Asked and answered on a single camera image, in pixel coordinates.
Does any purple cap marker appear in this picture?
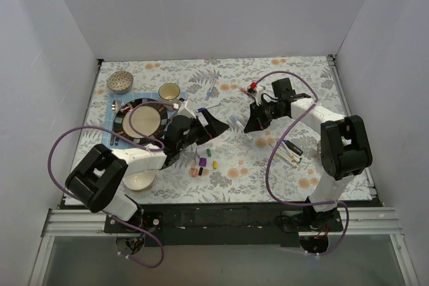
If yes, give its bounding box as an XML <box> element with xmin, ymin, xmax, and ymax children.
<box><xmin>284</xmin><ymin>140</ymin><xmax>303</xmax><ymax>156</ymax></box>

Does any black cap marker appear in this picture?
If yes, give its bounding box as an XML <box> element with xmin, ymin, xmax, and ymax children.
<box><xmin>283</xmin><ymin>146</ymin><xmax>302</xmax><ymax>163</ymax></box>

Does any pink cap marker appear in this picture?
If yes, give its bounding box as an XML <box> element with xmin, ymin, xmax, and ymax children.
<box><xmin>275</xmin><ymin>150</ymin><xmax>298</xmax><ymax>168</ymax></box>

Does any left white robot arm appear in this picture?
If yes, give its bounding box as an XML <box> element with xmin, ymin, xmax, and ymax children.
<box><xmin>65</xmin><ymin>109</ymin><xmax>229</xmax><ymax>232</ymax></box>

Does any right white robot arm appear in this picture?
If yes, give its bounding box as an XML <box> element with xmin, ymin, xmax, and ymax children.
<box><xmin>244</xmin><ymin>78</ymin><xmax>373</xmax><ymax>231</ymax></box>

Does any blue cap pen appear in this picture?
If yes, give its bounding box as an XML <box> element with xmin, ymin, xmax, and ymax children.
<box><xmin>196</xmin><ymin>103</ymin><xmax>221</xmax><ymax>113</ymax></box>

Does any light blue pen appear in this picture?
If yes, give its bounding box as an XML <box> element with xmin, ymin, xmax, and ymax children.
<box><xmin>205</xmin><ymin>78</ymin><xmax>217</xmax><ymax>101</ymax></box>

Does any dark rimmed plate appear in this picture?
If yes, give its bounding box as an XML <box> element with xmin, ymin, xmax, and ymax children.
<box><xmin>113</xmin><ymin>98</ymin><xmax>168</xmax><ymax>145</ymax></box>

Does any cream mug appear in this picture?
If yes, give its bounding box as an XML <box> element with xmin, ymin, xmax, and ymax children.
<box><xmin>158</xmin><ymin>82</ymin><xmax>186</xmax><ymax>111</ymax></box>

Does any floral tablecloth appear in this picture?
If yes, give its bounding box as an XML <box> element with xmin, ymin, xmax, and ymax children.
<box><xmin>65</xmin><ymin>56</ymin><xmax>378</xmax><ymax>205</ymax></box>

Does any floral dark bowl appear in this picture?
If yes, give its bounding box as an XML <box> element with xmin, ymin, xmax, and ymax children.
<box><xmin>316</xmin><ymin>141</ymin><xmax>322</xmax><ymax>162</ymax></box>

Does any plain cream bowl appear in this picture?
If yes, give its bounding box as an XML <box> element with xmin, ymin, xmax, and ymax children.
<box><xmin>123</xmin><ymin>171</ymin><xmax>156</xmax><ymax>191</ymax></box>

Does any blue checkered placemat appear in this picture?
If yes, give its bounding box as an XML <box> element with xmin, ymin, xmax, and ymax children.
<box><xmin>104</xmin><ymin>92</ymin><xmax>175</xmax><ymax>146</ymax></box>

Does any patterned grey bowl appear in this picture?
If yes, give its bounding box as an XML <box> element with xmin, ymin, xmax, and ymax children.
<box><xmin>107</xmin><ymin>70</ymin><xmax>134</xmax><ymax>94</ymax></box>

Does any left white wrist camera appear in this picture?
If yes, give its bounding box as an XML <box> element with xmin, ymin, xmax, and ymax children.
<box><xmin>173</xmin><ymin>100</ymin><xmax>196</xmax><ymax>119</ymax></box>

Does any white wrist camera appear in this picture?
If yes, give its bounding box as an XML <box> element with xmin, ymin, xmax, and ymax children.
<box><xmin>246</xmin><ymin>82</ymin><xmax>265</xmax><ymax>106</ymax></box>
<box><xmin>173</xmin><ymin>100</ymin><xmax>196</xmax><ymax>119</ymax></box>

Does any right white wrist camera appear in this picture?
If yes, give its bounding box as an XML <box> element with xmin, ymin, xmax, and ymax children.
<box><xmin>246</xmin><ymin>82</ymin><xmax>265</xmax><ymax>106</ymax></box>

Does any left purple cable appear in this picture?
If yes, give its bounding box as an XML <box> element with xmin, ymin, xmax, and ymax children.
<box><xmin>48</xmin><ymin>103</ymin><xmax>178</xmax><ymax>269</ymax></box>

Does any purple cable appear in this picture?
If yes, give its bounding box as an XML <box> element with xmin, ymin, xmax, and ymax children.
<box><xmin>48</xmin><ymin>103</ymin><xmax>178</xmax><ymax>269</ymax></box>
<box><xmin>249</xmin><ymin>70</ymin><xmax>351</xmax><ymax>256</ymax></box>

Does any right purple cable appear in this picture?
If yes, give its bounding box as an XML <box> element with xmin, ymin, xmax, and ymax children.
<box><xmin>249</xmin><ymin>70</ymin><xmax>351</xmax><ymax>256</ymax></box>

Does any aluminium frame rail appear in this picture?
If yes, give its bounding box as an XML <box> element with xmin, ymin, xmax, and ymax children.
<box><xmin>43</xmin><ymin>203</ymin><xmax>402</xmax><ymax>236</ymax></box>

